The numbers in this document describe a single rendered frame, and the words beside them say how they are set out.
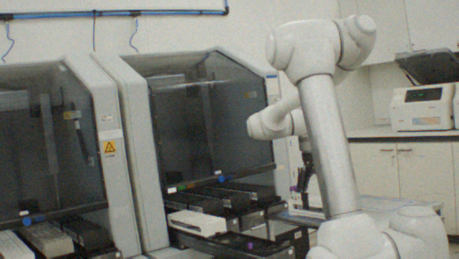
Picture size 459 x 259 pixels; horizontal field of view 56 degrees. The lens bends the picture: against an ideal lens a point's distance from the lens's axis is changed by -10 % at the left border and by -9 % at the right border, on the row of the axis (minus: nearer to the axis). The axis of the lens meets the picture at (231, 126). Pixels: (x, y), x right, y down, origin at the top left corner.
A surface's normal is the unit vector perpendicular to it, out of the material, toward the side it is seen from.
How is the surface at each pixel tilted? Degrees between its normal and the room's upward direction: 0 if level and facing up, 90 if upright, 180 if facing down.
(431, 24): 90
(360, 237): 69
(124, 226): 90
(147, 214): 90
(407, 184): 90
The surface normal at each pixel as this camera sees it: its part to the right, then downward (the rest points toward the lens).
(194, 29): 0.59, -0.03
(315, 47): 0.15, -0.19
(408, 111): -0.81, 0.13
